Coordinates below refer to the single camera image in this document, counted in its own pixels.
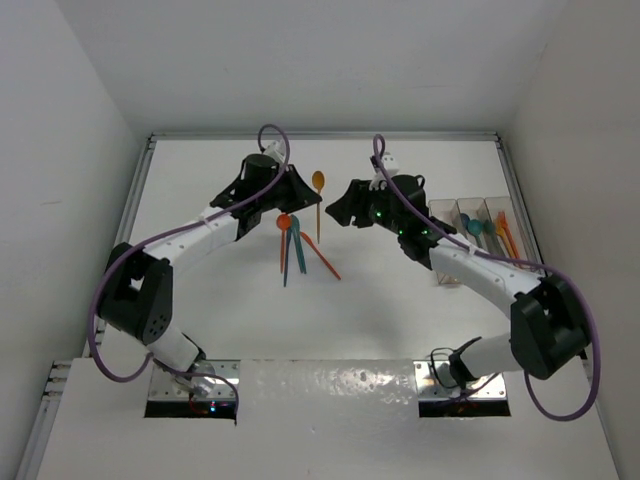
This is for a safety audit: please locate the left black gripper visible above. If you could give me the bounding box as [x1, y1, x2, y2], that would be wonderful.
[257, 164, 321, 215]

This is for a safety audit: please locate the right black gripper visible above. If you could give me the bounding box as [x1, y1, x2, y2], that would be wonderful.
[327, 178, 405, 235]

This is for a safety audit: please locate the yellow spoon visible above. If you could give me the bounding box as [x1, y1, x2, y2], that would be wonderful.
[311, 170, 326, 244]

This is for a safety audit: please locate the orange spoon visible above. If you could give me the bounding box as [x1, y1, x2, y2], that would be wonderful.
[276, 213, 291, 273]

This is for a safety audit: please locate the dark blue knife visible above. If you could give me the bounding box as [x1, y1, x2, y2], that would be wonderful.
[283, 228, 292, 288]

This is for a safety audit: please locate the dark blue spoon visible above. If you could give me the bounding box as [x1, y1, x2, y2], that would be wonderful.
[460, 213, 484, 248]

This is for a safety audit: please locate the yellow fork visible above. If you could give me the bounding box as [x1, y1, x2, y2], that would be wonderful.
[493, 214, 517, 259]

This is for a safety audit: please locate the orange fork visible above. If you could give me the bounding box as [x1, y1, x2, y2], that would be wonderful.
[498, 210, 522, 261]

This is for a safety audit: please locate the teal spoon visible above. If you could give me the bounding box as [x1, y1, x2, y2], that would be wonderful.
[466, 219, 489, 250]

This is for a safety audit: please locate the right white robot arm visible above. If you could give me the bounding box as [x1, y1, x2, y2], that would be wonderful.
[325, 175, 592, 388]

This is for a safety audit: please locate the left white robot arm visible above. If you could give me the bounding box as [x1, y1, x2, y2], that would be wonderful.
[92, 153, 321, 375]

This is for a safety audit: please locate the clear container left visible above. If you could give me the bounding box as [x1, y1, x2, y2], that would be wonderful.
[428, 199, 462, 286]

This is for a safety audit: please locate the clear container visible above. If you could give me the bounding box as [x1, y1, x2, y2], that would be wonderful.
[457, 197, 489, 247]
[485, 196, 534, 261]
[428, 199, 462, 286]

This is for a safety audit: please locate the clear container middle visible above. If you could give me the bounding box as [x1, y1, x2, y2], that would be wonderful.
[457, 197, 489, 247]

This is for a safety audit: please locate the clear container right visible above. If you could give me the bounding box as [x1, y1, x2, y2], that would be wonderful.
[485, 196, 534, 261]

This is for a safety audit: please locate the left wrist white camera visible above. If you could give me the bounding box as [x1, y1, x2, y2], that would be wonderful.
[264, 140, 287, 163]

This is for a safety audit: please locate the wrist white camera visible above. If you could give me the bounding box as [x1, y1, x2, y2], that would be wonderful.
[264, 140, 287, 163]
[380, 152, 400, 177]

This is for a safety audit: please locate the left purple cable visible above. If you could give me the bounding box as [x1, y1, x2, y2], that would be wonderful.
[88, 123, 292, 416]

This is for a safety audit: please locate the purple cable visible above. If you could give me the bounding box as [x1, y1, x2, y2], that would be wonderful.
[88, 123, 292, 416]
[372, 133, 601, 421]

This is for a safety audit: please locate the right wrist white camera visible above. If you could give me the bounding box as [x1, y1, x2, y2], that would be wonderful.
[380, 152, 400, 177]

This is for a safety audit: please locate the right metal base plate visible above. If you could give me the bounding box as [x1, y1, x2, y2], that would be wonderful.
[413, 357, 508, 403]

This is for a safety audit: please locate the metal base plate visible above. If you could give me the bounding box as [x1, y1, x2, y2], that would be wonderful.
[413, 357, 508, 403]
[147, 359, 239, 404]

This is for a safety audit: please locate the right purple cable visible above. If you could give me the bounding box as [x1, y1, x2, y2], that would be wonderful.
[372, 133, 601, 421]

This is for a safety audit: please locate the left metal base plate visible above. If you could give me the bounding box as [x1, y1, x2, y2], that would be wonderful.
[147, 359, 239, 404]

